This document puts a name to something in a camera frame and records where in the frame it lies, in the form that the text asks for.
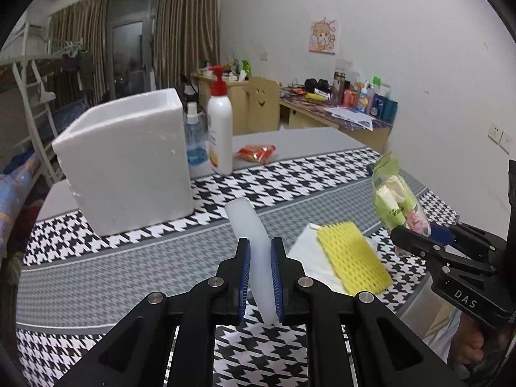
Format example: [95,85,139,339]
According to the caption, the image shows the wooden desk with patterned cover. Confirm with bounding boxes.
[278,86,393,154]

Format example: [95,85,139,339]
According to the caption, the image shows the translucent white strip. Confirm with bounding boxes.
[224,199,279,325]

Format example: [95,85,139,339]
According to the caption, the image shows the black pouch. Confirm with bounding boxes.
[304,77,333,94]

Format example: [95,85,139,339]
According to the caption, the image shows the white bed ladder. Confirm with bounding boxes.
[12,58,61,186]

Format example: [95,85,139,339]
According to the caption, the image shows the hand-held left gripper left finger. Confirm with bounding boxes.
[52,237,253,387]

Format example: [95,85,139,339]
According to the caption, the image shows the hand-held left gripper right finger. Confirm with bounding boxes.
[270,237,466,387]

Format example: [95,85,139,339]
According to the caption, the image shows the cartoon wall poster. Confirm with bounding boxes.
[308,17,339,55]

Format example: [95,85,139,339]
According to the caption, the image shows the white foam box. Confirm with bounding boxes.
[52,88,195,238]

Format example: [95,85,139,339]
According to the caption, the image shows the metal bunk bed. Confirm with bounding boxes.
[0,22,93,170]

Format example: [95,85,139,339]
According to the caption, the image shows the brown curtain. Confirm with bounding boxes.
[155,0,220,89]
[48,0,109,105]

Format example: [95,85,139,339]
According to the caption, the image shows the houndstooth table cloth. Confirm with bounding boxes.
[16,147,460,387]

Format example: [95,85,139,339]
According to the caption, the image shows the yellow foam net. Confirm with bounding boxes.
[316,221,392,296]

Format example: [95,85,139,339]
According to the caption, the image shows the white pump bottle red top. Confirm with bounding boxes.
[206,65,234,176]

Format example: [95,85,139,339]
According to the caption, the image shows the printed papers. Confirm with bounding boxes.
[322,106,375,132]

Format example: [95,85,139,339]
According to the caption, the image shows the wooden chair with smiley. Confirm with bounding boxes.
[246,75,281,134]

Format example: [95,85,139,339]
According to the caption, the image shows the dark hanging clothes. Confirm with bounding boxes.
[60,40,91,69]

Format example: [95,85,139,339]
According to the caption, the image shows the blue blanket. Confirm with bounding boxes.
[0,149,41,243]

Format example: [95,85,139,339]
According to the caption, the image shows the row of toiletry bottles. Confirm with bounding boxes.
[332,70,400,122]

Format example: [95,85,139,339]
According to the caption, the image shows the white cloth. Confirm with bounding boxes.
[285,223,388,291]

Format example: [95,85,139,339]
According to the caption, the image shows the person's right hand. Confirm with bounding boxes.
[451,310,486,369]

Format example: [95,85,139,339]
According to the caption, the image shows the green floral tissue packet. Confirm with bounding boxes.
[371,151,432,238]

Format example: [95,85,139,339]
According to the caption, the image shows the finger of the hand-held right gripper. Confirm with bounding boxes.
[431,222,507,265]
[390,226,501,275]

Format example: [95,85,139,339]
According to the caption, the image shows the glass balcony door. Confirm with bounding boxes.
[107,0,160,101]

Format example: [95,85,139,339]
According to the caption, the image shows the blue spray bottle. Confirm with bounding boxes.
[183,102,210,167]

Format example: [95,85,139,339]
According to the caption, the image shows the plain wooden desk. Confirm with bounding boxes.
[190,72,251,107]

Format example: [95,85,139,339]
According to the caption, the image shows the red snack packet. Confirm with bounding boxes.
[236,144,278,165]

